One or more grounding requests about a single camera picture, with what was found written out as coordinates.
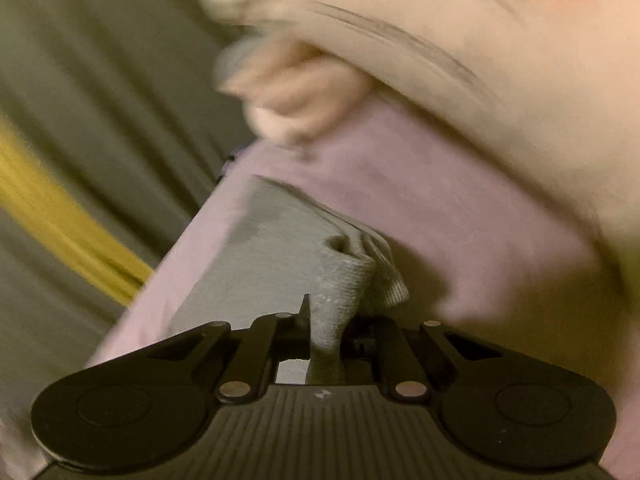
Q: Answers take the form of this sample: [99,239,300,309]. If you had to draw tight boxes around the pink bed blanket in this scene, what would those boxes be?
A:
[1,101,639,479]

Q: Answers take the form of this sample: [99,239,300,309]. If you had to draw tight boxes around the grey sweatpants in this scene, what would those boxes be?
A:
[167,177,409,384]

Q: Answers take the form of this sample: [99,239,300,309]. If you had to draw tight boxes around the yellow curtain stripe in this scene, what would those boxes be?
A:
[1,118,153,307]

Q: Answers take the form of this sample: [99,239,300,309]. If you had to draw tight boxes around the grey green curtain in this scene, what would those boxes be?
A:
[1,0,253,426]

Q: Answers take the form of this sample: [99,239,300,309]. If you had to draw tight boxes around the cream pillow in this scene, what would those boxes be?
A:
[200,0,639,310]

